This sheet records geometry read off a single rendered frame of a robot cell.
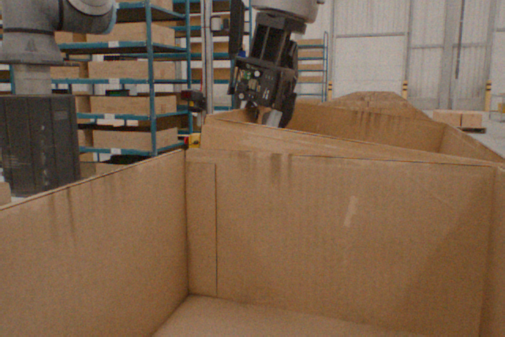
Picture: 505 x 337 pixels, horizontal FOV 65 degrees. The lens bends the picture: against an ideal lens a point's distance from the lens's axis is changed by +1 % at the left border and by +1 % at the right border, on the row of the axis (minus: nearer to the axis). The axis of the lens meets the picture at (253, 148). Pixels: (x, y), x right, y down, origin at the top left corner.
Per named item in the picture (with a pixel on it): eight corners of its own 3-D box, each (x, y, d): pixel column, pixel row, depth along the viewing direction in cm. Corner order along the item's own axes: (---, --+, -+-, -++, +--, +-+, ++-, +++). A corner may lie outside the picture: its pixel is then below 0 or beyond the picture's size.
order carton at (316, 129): (274, 182, 81) (285, 99, 78) (428, 214, 73) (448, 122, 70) (185, 267, 44) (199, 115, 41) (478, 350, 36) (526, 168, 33)
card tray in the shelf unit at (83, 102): (26, 111, 249) (24, 95, 247) (64, 108, 277) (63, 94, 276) (78, 113, 236) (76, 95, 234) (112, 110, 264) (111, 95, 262)
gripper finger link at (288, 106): (254, 132, 59) (267, 75, 57) (258, 132, 60) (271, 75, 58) (284, 141, 57) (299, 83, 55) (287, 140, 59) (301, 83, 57)
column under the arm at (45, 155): (-18, 194, 132) (-29, 94, 127) (41, 177, 157) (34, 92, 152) (49, 200, 126) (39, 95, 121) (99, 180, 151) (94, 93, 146)
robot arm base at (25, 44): (-17, 59, 128) (-20, 27, 127) (30, 62, 146) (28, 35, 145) (33, 59, 123) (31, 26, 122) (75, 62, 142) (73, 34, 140)
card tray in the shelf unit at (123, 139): (92, 147, 237) (91, 130, 236) (123, 140, 266) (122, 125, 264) (153, 150, 226) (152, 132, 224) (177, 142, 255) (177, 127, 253)
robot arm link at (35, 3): (0, 31, 135) (-4, -24, 132) (56, 35, 145) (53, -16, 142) (4, 26, 123) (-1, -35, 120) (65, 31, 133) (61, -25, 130)
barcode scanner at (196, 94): (178, 110, 177) (179, 87, 177) (191, 113, 189) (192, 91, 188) (192, 111, 175) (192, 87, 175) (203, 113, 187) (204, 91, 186)
